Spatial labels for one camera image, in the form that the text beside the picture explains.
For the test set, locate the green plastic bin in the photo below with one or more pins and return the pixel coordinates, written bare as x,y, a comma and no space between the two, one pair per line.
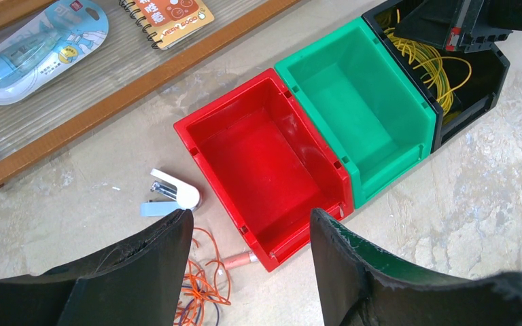
365,107

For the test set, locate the red plastic bin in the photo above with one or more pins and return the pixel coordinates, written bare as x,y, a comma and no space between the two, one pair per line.
268,165

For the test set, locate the white blue staple remover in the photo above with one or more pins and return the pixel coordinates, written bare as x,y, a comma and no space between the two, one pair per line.
181,195

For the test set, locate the blue correction tape package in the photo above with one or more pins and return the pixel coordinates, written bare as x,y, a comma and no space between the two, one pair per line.
52,42

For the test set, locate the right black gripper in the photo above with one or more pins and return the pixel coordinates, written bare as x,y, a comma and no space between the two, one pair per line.
453,26

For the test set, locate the black plastic bin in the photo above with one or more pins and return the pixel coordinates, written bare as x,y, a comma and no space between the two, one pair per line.
481,75

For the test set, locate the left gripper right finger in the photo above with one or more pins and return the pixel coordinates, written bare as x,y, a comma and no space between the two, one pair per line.
360,283

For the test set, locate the orange spiral notebook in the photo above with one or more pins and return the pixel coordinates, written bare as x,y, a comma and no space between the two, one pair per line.
168,22

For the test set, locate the white red marker pen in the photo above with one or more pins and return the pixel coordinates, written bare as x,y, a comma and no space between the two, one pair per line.
234,261

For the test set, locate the wooden three-tier shelf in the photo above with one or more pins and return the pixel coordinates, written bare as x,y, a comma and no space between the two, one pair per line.
123,69

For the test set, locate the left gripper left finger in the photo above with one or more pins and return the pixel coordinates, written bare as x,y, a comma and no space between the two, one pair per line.
136,281

